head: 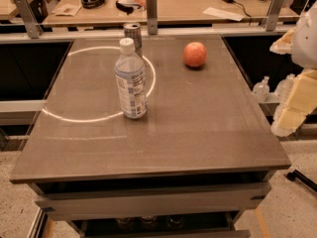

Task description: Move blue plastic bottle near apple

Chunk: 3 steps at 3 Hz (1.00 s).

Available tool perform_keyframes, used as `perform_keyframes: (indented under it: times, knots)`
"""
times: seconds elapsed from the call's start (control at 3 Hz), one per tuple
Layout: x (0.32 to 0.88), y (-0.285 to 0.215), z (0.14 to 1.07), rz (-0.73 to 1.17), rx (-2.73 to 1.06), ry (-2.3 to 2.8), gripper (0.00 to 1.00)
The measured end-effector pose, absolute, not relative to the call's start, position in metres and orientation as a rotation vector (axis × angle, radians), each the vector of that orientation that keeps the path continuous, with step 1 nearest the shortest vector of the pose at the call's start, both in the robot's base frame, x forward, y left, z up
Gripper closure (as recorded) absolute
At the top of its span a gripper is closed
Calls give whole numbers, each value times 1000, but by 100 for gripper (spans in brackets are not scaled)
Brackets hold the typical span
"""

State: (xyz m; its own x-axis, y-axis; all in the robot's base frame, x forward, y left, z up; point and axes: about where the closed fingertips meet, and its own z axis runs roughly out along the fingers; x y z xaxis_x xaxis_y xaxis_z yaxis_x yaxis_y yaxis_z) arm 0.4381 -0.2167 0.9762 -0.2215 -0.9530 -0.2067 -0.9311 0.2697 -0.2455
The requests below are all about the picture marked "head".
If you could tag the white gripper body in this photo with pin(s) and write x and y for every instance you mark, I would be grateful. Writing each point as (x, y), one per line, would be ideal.
(306, 40)

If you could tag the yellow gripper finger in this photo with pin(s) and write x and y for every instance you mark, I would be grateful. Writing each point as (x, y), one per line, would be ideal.
(298, 100)
(283, 45)

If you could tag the clear blue-label plastic bottle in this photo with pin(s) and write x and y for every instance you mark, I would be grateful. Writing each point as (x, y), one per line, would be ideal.
(131, 80)

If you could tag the small clear bottle right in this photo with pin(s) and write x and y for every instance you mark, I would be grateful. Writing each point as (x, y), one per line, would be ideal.
(283, 88)

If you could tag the small clear bottle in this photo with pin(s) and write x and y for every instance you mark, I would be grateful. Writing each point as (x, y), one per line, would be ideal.
(283, 88)
(261, 90)

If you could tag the small clear bottle left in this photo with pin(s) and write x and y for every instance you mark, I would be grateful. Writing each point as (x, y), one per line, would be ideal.
(261, 90)

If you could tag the red apple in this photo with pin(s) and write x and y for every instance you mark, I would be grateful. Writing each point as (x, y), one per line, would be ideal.
(194, 54)

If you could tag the black chair base leg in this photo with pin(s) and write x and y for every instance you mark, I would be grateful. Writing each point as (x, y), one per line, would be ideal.
(292, 176)

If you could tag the white paper sheet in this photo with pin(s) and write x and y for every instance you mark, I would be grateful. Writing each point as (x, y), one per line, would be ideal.
(223, 14)

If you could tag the grey drawer front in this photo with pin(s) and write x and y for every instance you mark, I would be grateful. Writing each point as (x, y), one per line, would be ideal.
(153, 201)

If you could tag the silver drink can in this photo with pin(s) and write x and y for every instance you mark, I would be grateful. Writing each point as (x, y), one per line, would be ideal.
(133, 31)

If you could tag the black sunglasses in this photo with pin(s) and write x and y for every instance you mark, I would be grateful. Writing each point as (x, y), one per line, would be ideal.
(127, 8)

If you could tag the small paper card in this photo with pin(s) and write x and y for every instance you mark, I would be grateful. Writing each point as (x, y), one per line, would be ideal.
(67, 10)

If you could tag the right metal bracket post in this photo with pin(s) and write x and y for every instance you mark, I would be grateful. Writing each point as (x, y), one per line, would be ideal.
(271, 19)

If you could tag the metal bracket post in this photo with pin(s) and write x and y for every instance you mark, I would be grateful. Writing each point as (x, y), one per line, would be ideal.
(271, 19)
(32, 27)
(152, 16)

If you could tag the middle metal bracket post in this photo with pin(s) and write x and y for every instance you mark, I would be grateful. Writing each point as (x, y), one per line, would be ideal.
(152, 16)

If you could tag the left metal bracket post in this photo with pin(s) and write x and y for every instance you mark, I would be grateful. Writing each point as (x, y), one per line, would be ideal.
(32, 27)

